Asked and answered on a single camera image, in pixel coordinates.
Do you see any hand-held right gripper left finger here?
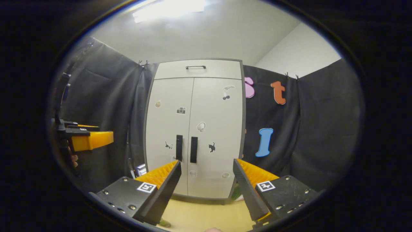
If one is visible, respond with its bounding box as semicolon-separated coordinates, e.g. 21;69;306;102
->
88;160;182;226

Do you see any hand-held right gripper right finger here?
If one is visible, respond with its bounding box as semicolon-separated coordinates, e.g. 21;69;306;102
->
232;158;319;226

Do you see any white cabinet door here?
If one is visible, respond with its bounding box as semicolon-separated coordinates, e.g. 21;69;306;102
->
145;77;194;196
188;77;243;199

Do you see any white cabinet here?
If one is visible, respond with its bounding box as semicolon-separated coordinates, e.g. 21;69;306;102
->
143;58;247;205

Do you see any watermelon slice toy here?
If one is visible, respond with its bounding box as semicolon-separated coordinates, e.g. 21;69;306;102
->
231;184;245;202

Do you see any black backdrop cloth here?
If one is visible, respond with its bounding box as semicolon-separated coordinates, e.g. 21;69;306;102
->
51;35;366;194

